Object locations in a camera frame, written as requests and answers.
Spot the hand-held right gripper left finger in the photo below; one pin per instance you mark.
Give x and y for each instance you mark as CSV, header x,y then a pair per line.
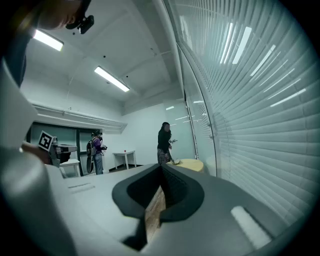
x,y
95,205

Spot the frosted glass door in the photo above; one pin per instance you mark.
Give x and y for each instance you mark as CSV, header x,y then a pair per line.
x,y
178,130

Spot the beige glasses case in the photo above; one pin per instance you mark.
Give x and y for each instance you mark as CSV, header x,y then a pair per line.
x,y
176,161

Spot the round wooden table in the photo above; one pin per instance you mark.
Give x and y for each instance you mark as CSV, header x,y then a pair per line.
x,y
190,165

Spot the person's dark blue shirt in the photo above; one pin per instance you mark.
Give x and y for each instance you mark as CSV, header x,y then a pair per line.
x,y
15,62

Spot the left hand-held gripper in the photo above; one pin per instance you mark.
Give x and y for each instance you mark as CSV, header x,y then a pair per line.
x,y
45,141

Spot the black head-mounted camera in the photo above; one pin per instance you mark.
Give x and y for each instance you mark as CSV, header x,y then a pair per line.
x,y
83,22

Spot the person's head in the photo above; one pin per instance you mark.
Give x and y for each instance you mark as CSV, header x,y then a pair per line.
x,y
60,15

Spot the long ceiling light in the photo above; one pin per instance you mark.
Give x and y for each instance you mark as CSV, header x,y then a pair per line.
x,y
112,78
48,40

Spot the white table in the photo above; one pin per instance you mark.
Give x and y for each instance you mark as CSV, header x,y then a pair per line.
x,y
125,153
71,163

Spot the person's left forearm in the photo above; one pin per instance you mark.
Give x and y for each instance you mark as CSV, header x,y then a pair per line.
x,y
33,151

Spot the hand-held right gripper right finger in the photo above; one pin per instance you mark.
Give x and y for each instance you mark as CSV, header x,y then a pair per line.
x,y
225,200

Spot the white window blinds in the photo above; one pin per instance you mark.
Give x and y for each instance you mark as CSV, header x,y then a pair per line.
x,y
262,125

